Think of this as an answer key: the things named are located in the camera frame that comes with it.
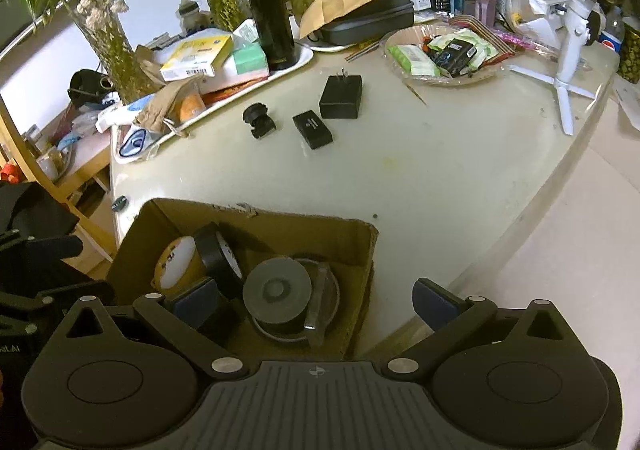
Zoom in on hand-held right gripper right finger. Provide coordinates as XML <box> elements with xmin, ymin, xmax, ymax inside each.
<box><xmin>385</xmin><ymin>277</ymin><xmax>577</xmax><ymax>380</ymax></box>

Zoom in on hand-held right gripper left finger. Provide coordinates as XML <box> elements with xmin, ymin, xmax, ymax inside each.
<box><xmin>54</xmin><ymin>276</ymin><xmax>250</xmax><ymax>381</ymax></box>

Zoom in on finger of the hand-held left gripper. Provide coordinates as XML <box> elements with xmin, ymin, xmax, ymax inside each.
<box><xmin>0</xmin><ymin>279</ymin><xmax>115</xmax><ymax>331</ymax></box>
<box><xmin>0</xmin><ymin>235</ymin><xmax>84</xmax><ymax>264</ymax></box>

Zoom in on black electrical tape roll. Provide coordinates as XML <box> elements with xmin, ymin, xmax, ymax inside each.
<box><xmin>192</xmin><ymin>222</ymin><xmax>244</xmax><ymax>301</ymax></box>

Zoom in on black cylinder with grey top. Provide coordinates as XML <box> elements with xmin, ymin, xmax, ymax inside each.
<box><xmin>242</xmin><ymin>257</ymin><xmax>316</xmax><ymax>331</ymax></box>

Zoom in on large thin tape ring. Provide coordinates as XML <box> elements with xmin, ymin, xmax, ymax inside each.
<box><xmin>250</xmin><ymin>255</ymin><xmax>342</xmax><ymax>344</ymax></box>

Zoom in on clear plastic case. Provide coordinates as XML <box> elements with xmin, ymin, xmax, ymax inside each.
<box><xmin>304</xmin><ymin>264</ymin><xmax>332</xmax><ymax>348</ymax></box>

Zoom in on brown cardboard box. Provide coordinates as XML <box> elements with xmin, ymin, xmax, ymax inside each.
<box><xmin>106</xmin><ymin>198</ymin><xmax>379</xmax><ymax>361</ymax></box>

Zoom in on small black box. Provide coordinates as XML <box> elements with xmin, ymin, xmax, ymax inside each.
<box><xmin>292</xmin><ymin>111</ymin><xmax>335</xmax><ymax>151</ymax></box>

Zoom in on black power adapter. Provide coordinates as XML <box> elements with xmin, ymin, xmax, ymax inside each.
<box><xmin>318</xmin><ymin>68</ymin><xmax>364</xmax><ymax>120</ymax></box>

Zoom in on round yellow bear toy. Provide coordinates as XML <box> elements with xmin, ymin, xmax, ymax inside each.
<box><xmin>152</xmin><ymin>236</ymin><xmax>208</xmax><ymax>291</ymax></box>

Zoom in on wooden side cabinet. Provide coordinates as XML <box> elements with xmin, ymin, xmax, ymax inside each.
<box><xmin>30</xmin><ymin>110</ymin><xmax>118</xmax><ymax>281</ymax></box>

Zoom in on white tube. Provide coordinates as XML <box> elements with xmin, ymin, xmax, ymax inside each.
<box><xmin>95</xmin><ymin>97</ymin><xmax>156</xmax><ymax>133</ymax></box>

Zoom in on black round pouch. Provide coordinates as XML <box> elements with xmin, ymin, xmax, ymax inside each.
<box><xmin>68</xmin><ymin>70</ymin><xmax>113</xmax><ymax>108</ymax></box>

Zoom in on brown cloth pouch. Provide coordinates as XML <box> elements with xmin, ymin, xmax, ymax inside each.
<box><xmin>135</xmin><ymin>80</ymin><xmax>201</xmax><ymax>138</ymax></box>

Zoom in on orange packet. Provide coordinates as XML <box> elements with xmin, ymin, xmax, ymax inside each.
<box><xmin>177</xmin><ymin>91</ymin><xmax>207</xmax><ymax>123</ymax></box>

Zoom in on brown paper bag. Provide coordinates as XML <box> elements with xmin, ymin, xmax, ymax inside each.
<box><xmin>135</xmin><ymin>45</ymin><xmax>168</xmax><ymax>76</ymax></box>

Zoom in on red booklet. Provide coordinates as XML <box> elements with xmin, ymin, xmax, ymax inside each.
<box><xmin>200</xmin><ymin>75</ymin><xmax>271</xmax><ymax>96</ymax></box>

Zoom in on yellow cardboard box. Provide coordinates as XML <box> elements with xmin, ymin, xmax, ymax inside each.
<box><xmin>160</xmin><ymin>32</ymin><xmax>234</xmax><ymax>82</ymax></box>

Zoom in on green snack pack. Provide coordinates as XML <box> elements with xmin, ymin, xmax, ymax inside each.
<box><xmin>387</xmin><ymin>45</ymin><xmax>441</xmax><ymax>78</ymax></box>

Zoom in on black snack packet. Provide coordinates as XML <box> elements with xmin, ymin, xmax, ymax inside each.
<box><xmin>432</xmin><ymin>37</ymin><xmax>478</xmax><ymax>78</ymax></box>

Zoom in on green tissue pack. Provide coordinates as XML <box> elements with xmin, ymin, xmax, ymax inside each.
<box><xmin>227</xmin><ymin>42</ymin><xmax>271</xmax><ymax>79</ymax></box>

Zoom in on wooden chopsticks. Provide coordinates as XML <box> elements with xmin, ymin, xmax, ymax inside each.
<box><xmin>345</xmin><ymin>40</ymin><xmax>383</xmax><ymax>63</ymax></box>

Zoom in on white tray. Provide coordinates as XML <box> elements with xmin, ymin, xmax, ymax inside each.
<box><xmin>112</xmin><ymin>37</ymin><xmax>315</xmax><ymax>163</ymax></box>

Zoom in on clear snack bowl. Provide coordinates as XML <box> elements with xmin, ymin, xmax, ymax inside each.
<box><xmin>382</xmin><ymin>27</ymin><xmax>506</xmax><ymax>88</ymax></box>

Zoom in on white paper sheet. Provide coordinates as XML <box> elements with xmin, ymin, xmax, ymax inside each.
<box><xmin>612</xmin><ymin>75</ymin><xmax>640</xmax><ymax>127</ymax></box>

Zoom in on striped mat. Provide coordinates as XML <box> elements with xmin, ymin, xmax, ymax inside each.
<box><xmin>447</xmin><ymin>14</ymin><xmax>518</xmax><ymax>58</ymax></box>

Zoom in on black zip case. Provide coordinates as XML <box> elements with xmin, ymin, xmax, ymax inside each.
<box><xmin>317</xmin><ymin>0</ymin><xmax>416</xmax><ymax>46</ymax></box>

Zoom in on white tripod gimbal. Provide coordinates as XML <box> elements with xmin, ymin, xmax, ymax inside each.
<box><xmin>510</xmin><ymin>0</ymin><xmax>613</xmax><ymax>136</ymax></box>

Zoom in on black thermos bottle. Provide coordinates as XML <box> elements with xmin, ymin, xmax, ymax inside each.
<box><xmin>240</xmin><ymin>0</ymin><xmax>296</xmax><ymax>71</ymax></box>

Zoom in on pink bottle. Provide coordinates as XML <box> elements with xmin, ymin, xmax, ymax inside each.
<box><xmin>472</xmin><ymin>0</ymin><xmax>498</xmax><ymax>26</ymax></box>

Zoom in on brown paper envelope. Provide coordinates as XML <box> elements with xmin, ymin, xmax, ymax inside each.
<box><xmin>299</xmin><ymin>0</ymin><xmax>390</xmax><ymax>38</ymax></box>

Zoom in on white plastic bag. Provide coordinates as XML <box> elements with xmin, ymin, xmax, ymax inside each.
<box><xmin>505</xmin><ymin>0</ymin><xmax>566</xmax><ymax>38</ymax></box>

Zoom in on blue label soda bottle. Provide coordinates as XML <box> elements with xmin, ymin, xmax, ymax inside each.
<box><xmin>597</xmin><ymin>5</ymin><xmax>626</xmax><ymax>56</ymax></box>

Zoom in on curved wooden chair frame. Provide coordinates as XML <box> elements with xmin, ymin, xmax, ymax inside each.
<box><xmin>0</xmin><ymin>95</ymin><xmax>116</xmax><ymax>263</ymax></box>

